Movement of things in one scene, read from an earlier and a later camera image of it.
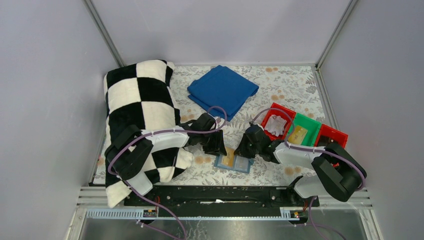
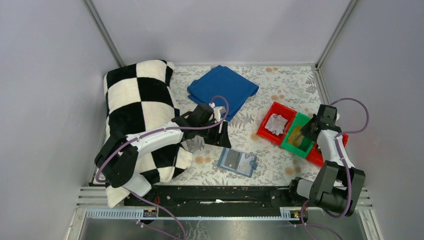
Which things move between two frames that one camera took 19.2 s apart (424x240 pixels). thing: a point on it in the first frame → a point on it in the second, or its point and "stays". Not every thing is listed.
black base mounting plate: x=219 y=197 stays
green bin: x=313 y=127 stays
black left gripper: x=214 y=142 → x=218 y=133
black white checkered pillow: x=141 y=94 stays
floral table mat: x=298 y=87 stays
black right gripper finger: x=243 y=148 → x=310 y=129
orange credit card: x=228 y=160 → x=295 y=137
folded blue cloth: x=221 y=86 stays
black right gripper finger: x=251 y=151 → x=315 y=130
